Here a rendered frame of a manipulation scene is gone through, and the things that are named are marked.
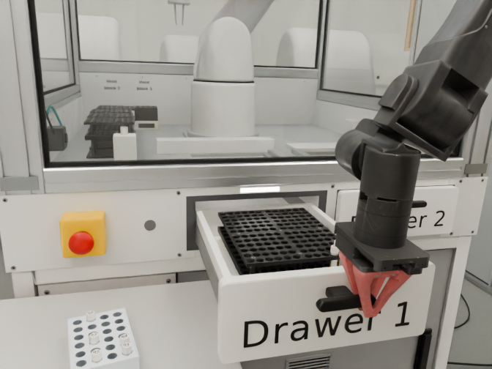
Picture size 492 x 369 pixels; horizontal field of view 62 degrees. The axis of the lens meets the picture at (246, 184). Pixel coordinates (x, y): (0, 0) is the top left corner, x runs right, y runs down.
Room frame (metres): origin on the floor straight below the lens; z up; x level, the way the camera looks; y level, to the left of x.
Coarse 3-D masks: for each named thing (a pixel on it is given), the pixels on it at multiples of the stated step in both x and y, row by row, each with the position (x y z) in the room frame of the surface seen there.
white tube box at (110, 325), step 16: (80, 320) 0.54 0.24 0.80; (96, 320) 0.54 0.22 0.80; (112, 320) 0.54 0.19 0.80; (128, 320) 0.54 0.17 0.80; (80, 336) 0.50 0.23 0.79; (112, 336) 0.50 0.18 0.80; (80, 352) 0.47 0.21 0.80; (112, 352) 0.47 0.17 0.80; (80, 368) 0.44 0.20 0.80; (96, 368) 0.44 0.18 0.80; (112, 368) 0.45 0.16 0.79; (128, 368) 0.46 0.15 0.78
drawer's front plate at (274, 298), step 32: (224, 288) 0.43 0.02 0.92; (256, 288) 0.44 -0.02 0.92; (288, 288) 0.45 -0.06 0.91; (320, 288) 0.46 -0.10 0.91; (416, 288) 0.49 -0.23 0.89; (224, 320) 0.43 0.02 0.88; (256, 320) 0.44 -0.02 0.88; (288, 320) 0.45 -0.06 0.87; (320, 320) 0.46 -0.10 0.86; (352, 320) 0.47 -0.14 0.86; (384, 320) 0.48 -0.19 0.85; (416, 320) 0.50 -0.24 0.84; (224, 352) 0.43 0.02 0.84; (256, 352) 0.44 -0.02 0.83; (288, 352) 0.45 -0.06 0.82
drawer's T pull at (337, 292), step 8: (328, 288) 0.45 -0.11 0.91; (336, 288) 0.45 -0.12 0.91; (344, 288) 0.46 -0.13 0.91; (328, 296) 0.45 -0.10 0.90; (336, 296) 0.44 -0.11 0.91; (344, 296) 0.44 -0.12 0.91; (352, 296) 0.44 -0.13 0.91; (320, 304) 0.42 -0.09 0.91; (328, 304) 0.42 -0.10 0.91; (336, 304) 0.42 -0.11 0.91; (344, 304) 0.43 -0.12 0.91; (352, 304) 0.43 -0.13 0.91; (360, 304) 0.43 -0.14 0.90
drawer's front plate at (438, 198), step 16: (352, 192) 0.82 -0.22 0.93; (416, 192) 0.86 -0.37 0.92; (432, 192) 0.87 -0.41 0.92; (448, 192) 0.88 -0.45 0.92; (336, 208) 0.83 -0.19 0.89; (352, 208) 0.82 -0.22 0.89; (416, 208) 0.86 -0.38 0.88; (432, 208) 0.87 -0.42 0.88; (448, 208) 0.88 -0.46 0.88; (416, 224) 0.86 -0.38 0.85; (432, 224) 0.88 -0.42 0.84; (448, 224) 0.89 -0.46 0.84
